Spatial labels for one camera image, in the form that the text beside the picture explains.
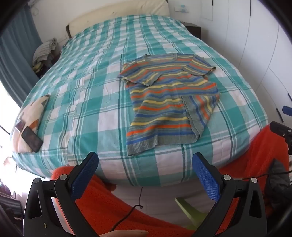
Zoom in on patterned cushion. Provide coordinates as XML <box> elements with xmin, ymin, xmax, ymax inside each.
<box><xmin>11</xmin><ymin>94</ymin><xmax>51</xmax><ymax>153</ymax></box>

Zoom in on orange knit blanket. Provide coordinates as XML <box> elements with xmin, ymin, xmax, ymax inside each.
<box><xmin>51</xmin><ymin>124</ymin><xmax>292</xmax><ymax>237</ymax></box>

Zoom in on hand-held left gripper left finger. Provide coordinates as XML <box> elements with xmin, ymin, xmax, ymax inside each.
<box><xmin>23</xmin><ymin>152</ymin><xmax>101</xmax><ymax>237</ymax></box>

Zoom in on person's left hand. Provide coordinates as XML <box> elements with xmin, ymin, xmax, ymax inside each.
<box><xmin>99</xmin><ymin>230</ymin><xmax>150</xmax><ymax>237</ymax></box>

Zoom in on bed with teal plaid blanket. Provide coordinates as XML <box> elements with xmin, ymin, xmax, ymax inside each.
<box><xmin>11</xmin><ymin>15</ymin><xmax>268</xmax><ymax>187</ymax></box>

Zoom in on blue curtain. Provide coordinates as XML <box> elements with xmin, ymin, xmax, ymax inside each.
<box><xmin>0</xmin><ymin>5</ymin><xmax>44</xmax><ymax>107</ymax></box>

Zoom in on dark grey cloth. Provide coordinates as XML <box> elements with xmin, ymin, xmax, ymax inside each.
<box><xmin>267</xmin><ymin>160</ymin><xmax>291</xmax><ymax>205</ymax></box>

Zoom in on black smartphone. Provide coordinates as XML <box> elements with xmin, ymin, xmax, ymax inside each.
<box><xmin>21</xmin><ymin>126</ymin><xmax>44</xmax><ymax>153</ymax></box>

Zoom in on pile of striped clothes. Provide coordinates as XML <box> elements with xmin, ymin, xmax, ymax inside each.
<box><xmin>32</xmin><ymin>38</ymin><xmax>58</xmax><ymax>69</ymax></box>

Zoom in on black cable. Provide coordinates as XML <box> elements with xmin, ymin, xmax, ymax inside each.
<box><xmin>239</xmin><ymin>171</ymin><xmax>292</xmax><ymax>181</ymax></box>
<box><xmin>109</xmin><ymin>186</ymin><xmax>144</xmax><ymax>232</ymax></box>

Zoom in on striped knit sweater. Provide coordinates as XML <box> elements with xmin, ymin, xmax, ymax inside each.
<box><xmin>117</xmin><ymin>53</ymin><xmax>221</xmax><ymax>156</ymax></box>

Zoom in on green plastic stool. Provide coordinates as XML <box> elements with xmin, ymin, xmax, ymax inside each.
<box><xmin>174</xmin><ymin>197</ymin><xmax>207</xmax><ymax>230</ymax></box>

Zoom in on cream headboard cushion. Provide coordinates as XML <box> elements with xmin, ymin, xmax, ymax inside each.
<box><xmin>68</xmin><ymin>0</ymin><xmax>169</xmax><ymax>38</ymax></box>

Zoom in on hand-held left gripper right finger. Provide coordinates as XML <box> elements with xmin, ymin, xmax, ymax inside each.
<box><xmin>192</xmin><ymin>152</ymin><xmax>267</xmax><ymax>237</ymax></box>

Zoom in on dark wooden nightstand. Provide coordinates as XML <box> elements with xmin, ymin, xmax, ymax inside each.
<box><xmin>181</xmin><ymin>21</ymin><xmax>202</xmax><ymax>40</ymax></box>

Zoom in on white wardrobe doors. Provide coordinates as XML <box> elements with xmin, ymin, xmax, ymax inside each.
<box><xmin>201</xmin><ymin>0</ymin><xmax>292</xmax><ymax>128</ymax></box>

